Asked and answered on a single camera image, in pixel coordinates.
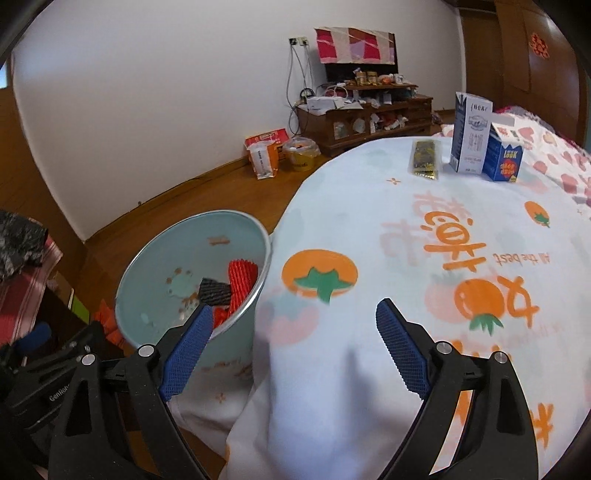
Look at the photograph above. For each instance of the dark snack sachet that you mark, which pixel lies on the dark snack sachet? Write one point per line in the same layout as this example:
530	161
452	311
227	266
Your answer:
425	159

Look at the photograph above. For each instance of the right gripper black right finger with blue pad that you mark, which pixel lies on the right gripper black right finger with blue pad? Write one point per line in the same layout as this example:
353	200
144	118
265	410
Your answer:
497	440

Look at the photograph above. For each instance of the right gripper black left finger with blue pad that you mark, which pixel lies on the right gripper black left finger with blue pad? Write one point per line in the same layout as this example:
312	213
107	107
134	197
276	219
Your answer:
114	422

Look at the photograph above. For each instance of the red net bag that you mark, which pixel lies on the red net bag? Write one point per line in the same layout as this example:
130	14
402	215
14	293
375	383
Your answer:
242	275

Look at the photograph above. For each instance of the dark wooden wardrobe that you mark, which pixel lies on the dark wooden wardrobe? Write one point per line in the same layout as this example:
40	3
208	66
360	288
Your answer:
515	55

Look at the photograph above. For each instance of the blue look drink carton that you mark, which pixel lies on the blue look drink carton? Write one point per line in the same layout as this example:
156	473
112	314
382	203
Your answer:
504	154

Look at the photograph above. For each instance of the white orange-print tablecloth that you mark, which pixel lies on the white orange-print tablecloth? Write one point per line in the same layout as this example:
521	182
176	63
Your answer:
483	265

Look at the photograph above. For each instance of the wall socket with cables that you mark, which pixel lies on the wall socket with cables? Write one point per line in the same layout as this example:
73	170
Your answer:
300	81

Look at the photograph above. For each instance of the black foam net bundle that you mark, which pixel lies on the black foam net bundle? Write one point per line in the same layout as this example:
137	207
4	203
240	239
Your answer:
214	293

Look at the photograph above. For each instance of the white blue milk carton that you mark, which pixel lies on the white blue milk carton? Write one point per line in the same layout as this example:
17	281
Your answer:
472	125

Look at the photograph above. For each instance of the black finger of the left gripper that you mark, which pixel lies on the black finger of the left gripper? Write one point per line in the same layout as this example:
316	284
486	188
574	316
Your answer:
16	352

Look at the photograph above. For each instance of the yellow bucket in plastic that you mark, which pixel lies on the yellow bucket in plastic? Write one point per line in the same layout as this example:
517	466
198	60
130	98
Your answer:
301	152

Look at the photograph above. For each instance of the white orange snack bag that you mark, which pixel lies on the white orange snack bag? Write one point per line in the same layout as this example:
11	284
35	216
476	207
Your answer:
264	157

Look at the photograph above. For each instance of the red striped cloth pile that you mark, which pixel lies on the red striped cloth pile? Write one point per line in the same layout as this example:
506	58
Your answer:
21	296

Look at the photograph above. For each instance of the black patterned garment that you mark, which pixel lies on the black patterned garment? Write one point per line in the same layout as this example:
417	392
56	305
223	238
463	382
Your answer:
22	243

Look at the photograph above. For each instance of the heart print white quilt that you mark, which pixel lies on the heart print white quilt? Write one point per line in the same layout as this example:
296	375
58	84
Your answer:
554	172

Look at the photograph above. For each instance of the wooden tv cabinet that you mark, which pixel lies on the wooden tv cabinet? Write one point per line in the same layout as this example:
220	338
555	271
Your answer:
338	124

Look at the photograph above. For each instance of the red cardboard box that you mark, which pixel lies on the red cardboard box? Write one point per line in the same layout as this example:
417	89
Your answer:
279	137

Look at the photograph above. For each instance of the red pink patchwork cloth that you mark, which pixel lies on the red pink patchwork cloth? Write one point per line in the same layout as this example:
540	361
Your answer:
348	45

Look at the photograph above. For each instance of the light blue trash bin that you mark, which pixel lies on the light blue trash bin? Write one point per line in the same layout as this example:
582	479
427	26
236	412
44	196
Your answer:
159	288

